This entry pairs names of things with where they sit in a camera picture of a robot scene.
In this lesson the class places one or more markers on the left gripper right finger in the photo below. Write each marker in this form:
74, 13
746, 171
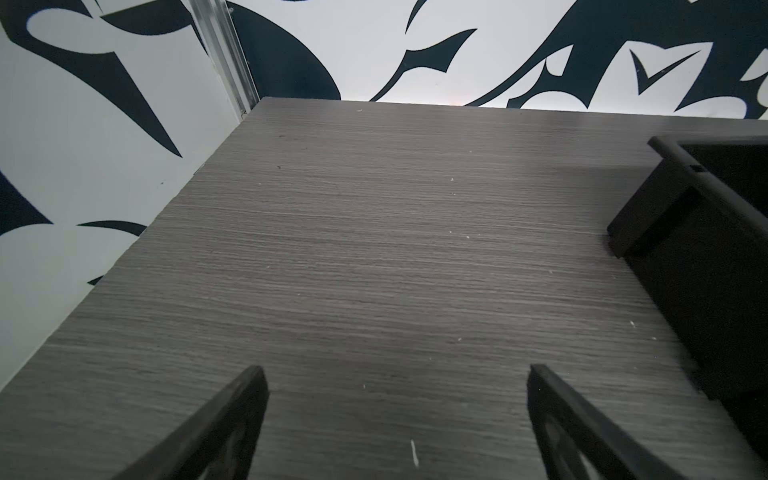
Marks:
577, 441

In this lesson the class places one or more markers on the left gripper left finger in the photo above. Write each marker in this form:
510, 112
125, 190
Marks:
217, 442

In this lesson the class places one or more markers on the left black bin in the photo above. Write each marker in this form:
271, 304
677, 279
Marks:
695, 236

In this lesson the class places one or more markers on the aluminium corner post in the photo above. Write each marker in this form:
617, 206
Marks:
214, 23

